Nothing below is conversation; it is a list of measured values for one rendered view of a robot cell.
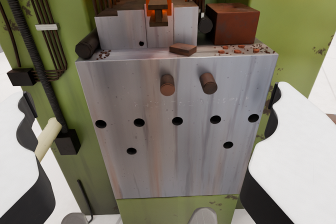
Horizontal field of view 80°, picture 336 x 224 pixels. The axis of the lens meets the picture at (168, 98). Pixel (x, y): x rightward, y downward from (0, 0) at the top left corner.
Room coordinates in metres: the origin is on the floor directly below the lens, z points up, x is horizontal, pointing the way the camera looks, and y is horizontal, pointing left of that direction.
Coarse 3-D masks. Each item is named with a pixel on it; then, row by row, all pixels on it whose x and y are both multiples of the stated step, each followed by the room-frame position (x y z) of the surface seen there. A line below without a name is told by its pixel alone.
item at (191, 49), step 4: (176, 44) 0.39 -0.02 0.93; (180, 44) 0.39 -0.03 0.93; (184, 44) 0.39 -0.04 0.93; (188, 44) 0.39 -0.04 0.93; (172, 48) 0.38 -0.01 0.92; (176, 48) 0.37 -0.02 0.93; (180, 48) 0.37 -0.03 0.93; (184, 48) 0.37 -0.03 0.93; (188, 48) 0.37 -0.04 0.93; (192, 48) 0.37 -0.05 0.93; (172, 52) 0.38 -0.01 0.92; (176, 52) 0.37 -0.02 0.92; (180, 52) 0.37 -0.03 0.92; (184, 52) 0.36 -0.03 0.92; (188, 52) 0.36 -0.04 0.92; (192, 52) 0.37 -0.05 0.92
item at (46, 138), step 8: (48, 120) 0.54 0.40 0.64; (56, 120) 0.53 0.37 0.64; (48, 128) 0.49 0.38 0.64; (56, 128) 0.50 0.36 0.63; (40, 136) 0.45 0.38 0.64; (48, 136) 0.46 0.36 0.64; (40, 144) 0.42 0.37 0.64; (48, 144) 0.44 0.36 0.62; (40, 152) 0.40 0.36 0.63; (40, 160) 0.38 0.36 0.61
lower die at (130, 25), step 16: (128, 0) 0.55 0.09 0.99; (144, 0) 0.54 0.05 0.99; (176, 0) 0.50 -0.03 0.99; (192, 0) 0.49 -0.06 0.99; (96, 16) 0.41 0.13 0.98; (112, 16) 0.41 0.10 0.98; (128, 16) 0.41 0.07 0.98; (144, 16) 0.41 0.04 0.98; (176, 16) 0.41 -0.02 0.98; (192, 16) 0.41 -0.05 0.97; (112, 32) 0.41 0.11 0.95; (128, 32) 0.41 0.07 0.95; (144, 32) 0.41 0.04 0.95; (160, 32) 0.41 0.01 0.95; (176, 32) 0.41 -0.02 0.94; (192, 32) 0.41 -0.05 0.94; (112, 48) 0.41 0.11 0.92; (128, 48) 0.41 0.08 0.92
